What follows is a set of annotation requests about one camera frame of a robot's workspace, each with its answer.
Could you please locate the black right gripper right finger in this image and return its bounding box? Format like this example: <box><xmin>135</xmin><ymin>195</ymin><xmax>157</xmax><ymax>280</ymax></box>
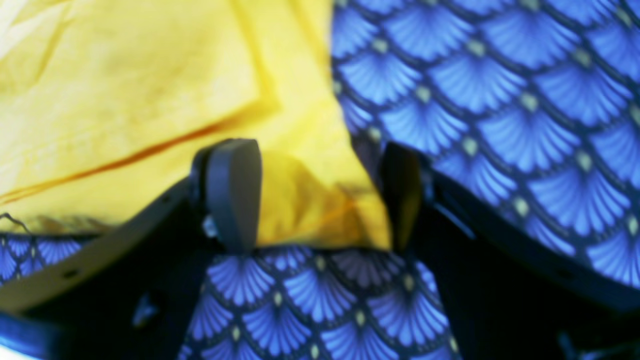
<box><xmin>380</xmin><ymin>142</ymin><xmax>639</xmax><ymax>360</ymax></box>

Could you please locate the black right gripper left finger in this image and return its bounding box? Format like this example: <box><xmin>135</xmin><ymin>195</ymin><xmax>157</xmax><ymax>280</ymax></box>
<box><xmin>1</xmin><ymin>138</ymin><xmax>263</xmax><ymax>360</ymax></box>

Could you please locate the yellow T-shirt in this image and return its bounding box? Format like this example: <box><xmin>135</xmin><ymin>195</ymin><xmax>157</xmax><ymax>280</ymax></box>
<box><xmin>0</xmin><ymin>0</ymin><xmax>392</xmax><ymax>250</ymax></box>

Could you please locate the blue fan-pattern tablecloth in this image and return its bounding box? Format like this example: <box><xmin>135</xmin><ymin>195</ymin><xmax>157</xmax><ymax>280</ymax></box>
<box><xmin>1</xmin><ymin>0</ymin><xmax>639</xmax><ymax>360</ymax></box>

